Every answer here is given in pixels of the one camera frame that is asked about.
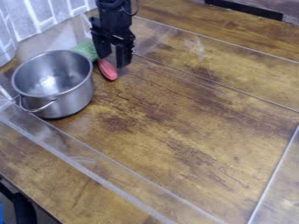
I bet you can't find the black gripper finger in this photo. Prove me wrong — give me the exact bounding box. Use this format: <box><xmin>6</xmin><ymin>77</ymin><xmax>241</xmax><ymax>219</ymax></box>
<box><xmin>116</xmin><ymin>44</ymin><xmax>135</xmax><ymax>68</ymax></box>
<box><xmin>92</xmin><ymin>33</ymin><xmax>112</xmax><ymax>59</ymax></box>

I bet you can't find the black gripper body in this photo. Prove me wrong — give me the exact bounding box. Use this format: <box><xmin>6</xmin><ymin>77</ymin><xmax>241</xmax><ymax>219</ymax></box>
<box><xmin>90</xmin><ymin>0</ymin><xmax>136</xmax><ymax>46</ymax></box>

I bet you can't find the pink spoon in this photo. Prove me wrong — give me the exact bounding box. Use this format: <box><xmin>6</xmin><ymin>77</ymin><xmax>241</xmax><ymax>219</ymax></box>
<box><xmin>98</xmin><ymin>59</ymin><xmax>118</xmax><ymax>81</ymax></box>

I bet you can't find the green bumpy toy vegetable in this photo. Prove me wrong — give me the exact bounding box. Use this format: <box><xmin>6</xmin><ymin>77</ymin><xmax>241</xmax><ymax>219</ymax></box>
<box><xmin>72</xmin><ymin>41</ymin><xmax>99</xmax><ymax>61</ymax></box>

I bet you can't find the stainless steel pot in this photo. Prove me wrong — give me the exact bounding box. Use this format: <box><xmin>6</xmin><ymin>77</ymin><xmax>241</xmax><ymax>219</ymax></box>
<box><xmin>12</xmin><ymin>50</ymin><xmax>94</xmax><ymax>119</ymax></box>

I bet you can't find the white patterned curtain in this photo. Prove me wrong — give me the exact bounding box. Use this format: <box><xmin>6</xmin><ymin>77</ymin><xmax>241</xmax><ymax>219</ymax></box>
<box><xmin>0</xmin><ymin>0</ymin><xmax>96</xmax><ymax>67</ymax></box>

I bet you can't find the clear acrylic table barrier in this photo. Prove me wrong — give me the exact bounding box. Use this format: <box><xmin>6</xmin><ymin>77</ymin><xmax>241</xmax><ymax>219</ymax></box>
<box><xmin>0</xmin><ymin>18</ymin><xmax>299</xmax><ymax>224</ymax></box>

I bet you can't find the black bar at back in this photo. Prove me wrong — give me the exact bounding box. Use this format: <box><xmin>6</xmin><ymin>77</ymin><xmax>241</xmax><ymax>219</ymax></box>
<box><xmin>205</xmin><ymin>0</ymin><xmax>285</xmax><ymax>21</ymax></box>

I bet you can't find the black table leg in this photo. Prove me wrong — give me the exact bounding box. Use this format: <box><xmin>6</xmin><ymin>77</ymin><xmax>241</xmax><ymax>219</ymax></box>
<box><xmin>0</xmin><ymin>182</ymin><xmax>38</xmax><ymax>224</ymax></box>

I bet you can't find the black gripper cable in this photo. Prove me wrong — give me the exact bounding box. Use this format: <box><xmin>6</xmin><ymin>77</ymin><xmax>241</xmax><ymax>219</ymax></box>
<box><xmin>120</xmin><ymin>0</ymin><xmax>142</xmax><ymax>17</ymax></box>

